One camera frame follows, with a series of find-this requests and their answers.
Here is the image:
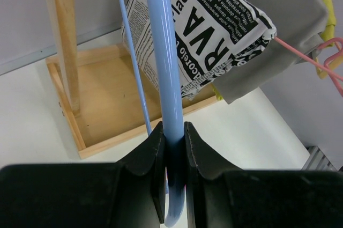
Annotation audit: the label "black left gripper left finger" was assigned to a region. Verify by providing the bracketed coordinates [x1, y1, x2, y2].
[1, 123, 166, 227]

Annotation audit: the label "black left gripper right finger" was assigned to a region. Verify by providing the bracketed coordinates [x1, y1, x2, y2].
[184, 122, 342, 227]

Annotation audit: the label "light blue hanger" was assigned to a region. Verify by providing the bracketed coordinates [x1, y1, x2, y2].
[112, 0, 187, 226]

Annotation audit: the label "white black printed trousers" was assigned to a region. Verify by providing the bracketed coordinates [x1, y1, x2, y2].
[121, 0, 278, 101]

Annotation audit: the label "pink padded hanger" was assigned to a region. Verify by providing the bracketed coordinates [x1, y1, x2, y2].
[316, 38, 342, 96]

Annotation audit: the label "grey trousers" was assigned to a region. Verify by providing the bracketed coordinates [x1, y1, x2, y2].
[208, 0, 332, 105]

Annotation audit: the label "wooden clothes rack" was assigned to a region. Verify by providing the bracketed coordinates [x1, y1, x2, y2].
[46, 0, 218, 158]

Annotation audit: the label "aluminium rail base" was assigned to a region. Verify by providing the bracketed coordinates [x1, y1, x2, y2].
[302, 146, 338, 171]

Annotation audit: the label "pink wire hanger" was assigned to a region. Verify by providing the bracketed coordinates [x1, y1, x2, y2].
[274, 37, 342, 81]

